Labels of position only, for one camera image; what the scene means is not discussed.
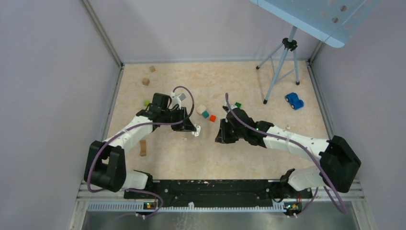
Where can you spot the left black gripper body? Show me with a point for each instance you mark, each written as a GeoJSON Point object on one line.
{"type": "Point", "coordinates": [175, 116]}

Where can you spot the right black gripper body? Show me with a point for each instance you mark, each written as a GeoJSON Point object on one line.
{"type": "Point", "coordinates": [230, 134]}

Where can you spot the white earbud charging case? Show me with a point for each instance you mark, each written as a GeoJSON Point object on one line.
{"type": "Point", "coordinates": [196, 133]}

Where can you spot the beige rounded block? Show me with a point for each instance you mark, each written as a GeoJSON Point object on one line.
{"type": "Point", "coordinates": [200, 109]}

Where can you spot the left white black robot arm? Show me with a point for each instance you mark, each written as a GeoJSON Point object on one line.
{"type": "Point", "coordinates": [106, 164]}

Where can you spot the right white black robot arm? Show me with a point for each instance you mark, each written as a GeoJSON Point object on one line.
{"type": "Point", "coordinates": [335, 162]}

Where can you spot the teal small cube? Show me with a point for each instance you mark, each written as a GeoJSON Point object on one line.
{"type": "Point", "coordinates": [205, 114]}

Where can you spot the wooden arch block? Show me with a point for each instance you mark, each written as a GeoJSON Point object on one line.
{"type": "Point", "coordinates": [143, 148]}

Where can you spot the near wooden cube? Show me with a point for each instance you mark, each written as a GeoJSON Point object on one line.
{"type": "Point", "coordinates": [146, 81]}

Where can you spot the wooden cube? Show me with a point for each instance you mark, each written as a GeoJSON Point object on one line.
{"type": "Point", "coordinates": [152, 68]}
{"type": "Point", "coordinates": [146, 81]}

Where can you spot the far wooden cube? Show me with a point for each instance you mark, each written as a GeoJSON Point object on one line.
{"type": "Point", "coordinates": [152, 68]}

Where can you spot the blue toy car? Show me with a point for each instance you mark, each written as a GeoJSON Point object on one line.
{"type": "Point", "coordinates": [294, 101]}

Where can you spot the grey tripod stand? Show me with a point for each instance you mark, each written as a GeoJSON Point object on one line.
{"type": "Point", "coordinates": [289, 45]}

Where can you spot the light blue perforated panel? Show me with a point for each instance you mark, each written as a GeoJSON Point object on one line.
{"type": "Point", "coordinates": [333, 22]}

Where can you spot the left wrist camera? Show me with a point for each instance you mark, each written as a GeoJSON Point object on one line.
{"type": "Point", "coordinates": [177, 99]}

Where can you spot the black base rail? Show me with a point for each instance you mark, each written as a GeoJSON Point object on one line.
{"type": "Point", "coordinates": [220, 193]}

